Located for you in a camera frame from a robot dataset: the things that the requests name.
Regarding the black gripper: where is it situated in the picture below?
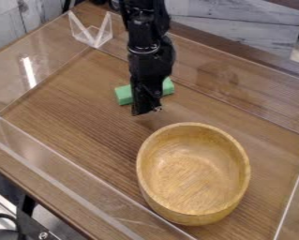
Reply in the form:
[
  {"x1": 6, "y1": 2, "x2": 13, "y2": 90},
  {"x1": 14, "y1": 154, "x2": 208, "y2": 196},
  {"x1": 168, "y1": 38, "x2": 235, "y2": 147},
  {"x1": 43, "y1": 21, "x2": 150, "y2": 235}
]
[{"x1": 128, "y1": 36, "x2": 174, "y2": 115}]

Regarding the clear acrylic tray wall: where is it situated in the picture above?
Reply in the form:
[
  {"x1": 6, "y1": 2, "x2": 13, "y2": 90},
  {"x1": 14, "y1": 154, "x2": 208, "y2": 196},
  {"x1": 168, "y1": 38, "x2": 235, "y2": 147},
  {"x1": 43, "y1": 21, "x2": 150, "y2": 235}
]
[{"x1": 0, "y1": 116, "x2": 194, "y2": 240}]

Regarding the black metal table frame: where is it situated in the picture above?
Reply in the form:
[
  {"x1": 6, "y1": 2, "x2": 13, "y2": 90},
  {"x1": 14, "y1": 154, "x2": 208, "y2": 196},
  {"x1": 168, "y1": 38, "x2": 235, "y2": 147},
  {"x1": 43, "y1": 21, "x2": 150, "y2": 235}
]
[{"x1": 15, "y1": 195, "x2": 59, "y2": 240}]

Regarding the black cable under table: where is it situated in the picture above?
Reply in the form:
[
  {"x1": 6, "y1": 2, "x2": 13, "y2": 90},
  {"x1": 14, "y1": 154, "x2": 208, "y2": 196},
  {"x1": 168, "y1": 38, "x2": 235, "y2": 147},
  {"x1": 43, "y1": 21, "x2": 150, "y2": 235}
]
[{"x1": 0, "y1": 212, "x2": 23, "y2": 240}]

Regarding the green rectangular block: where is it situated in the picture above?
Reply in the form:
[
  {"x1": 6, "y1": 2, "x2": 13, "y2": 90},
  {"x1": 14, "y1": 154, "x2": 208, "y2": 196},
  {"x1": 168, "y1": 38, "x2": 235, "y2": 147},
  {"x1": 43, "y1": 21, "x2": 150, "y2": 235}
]
[{"x1": 114, "y1": 78, "x2": 173, "y2": 106}]

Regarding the brown wooden bowl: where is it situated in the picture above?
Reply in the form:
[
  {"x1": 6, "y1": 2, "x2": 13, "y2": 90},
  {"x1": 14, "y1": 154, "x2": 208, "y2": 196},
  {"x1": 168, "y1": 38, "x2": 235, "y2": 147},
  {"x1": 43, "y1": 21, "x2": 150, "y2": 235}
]
[{"x1": 136, "y1": 122, "x2": 251, "y2": 226}]

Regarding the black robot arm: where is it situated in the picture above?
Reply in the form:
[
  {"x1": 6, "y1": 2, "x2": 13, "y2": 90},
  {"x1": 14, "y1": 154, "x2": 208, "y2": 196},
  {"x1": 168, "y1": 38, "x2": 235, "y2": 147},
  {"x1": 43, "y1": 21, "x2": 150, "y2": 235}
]
[{"x1": 118, "y1": 0, "x2": 174, "y2": 115}]

